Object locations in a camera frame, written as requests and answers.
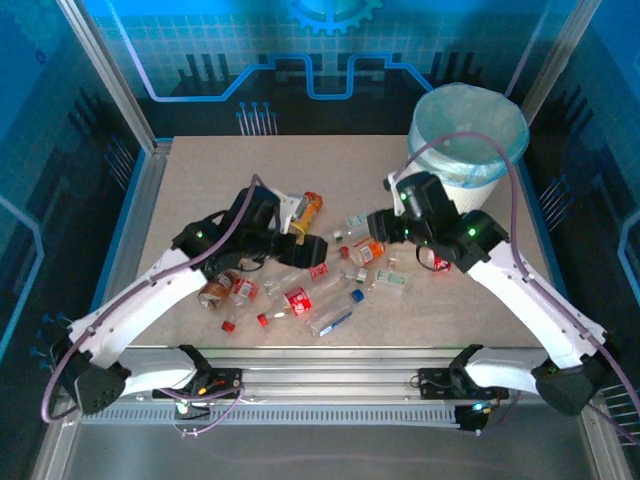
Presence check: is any long clear bottle red label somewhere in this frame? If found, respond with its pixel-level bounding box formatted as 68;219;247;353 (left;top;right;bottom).
262;245;351;301

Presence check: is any clear bottle blue cap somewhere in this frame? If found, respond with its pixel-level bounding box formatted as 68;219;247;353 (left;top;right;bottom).
305;288;366;338

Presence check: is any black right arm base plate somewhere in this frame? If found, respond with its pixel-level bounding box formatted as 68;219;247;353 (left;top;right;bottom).
417;367;510;401

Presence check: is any white plastic bin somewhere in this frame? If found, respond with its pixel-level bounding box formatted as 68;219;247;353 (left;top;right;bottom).
407;149;502;217

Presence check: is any grey metal shelf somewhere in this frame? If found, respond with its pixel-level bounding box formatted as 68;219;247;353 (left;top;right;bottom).
34;389;631;480

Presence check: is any aluminium right frame post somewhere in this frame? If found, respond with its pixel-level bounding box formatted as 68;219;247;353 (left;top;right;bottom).
519;0;601;121

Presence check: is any grey slotted cable duct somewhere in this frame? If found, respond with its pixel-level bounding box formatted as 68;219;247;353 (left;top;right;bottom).
79;407;461;427

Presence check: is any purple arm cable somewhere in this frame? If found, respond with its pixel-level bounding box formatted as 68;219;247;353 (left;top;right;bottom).
40;173;247;439
392;130;640;446

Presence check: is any clear bottle red white label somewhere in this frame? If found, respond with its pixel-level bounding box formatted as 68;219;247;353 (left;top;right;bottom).
220;277;261;334

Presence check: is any aluminium left frame post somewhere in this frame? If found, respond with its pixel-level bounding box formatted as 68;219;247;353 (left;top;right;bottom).
57;0;161;154

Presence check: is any brown drink bottle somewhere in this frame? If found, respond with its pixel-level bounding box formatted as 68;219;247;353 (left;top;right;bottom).
197;269;242;312

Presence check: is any aluminium side rail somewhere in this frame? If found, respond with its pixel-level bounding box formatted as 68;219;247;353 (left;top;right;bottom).
82;138;175;361

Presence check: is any orange bottle with orange cap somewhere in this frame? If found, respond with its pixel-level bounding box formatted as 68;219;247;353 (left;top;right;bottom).
298;191;325;236

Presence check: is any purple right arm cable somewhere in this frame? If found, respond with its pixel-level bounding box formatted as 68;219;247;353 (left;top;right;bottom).
392;130;640;446

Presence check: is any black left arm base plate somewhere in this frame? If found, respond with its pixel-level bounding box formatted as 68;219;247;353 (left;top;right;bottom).
151;367;245;401

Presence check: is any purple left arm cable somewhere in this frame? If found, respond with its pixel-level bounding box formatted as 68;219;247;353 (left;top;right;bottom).
40;173;247;439

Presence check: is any aluminium frame post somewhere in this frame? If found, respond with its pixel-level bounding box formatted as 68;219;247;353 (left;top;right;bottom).
57;0;161;154
519;0;601;121

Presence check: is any clear bottle green white label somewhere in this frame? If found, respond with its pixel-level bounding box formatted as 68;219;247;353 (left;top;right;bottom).
330;212;375;242
368;267;415;297

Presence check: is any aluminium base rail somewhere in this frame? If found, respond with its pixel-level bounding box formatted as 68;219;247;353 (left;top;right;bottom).
64;344;601;402

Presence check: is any clear bottle orange label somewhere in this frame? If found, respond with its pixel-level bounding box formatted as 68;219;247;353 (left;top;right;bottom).
348;238;401;269

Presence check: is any small clear bottle white label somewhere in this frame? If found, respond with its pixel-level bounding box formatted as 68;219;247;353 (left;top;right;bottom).
342;265;370;287

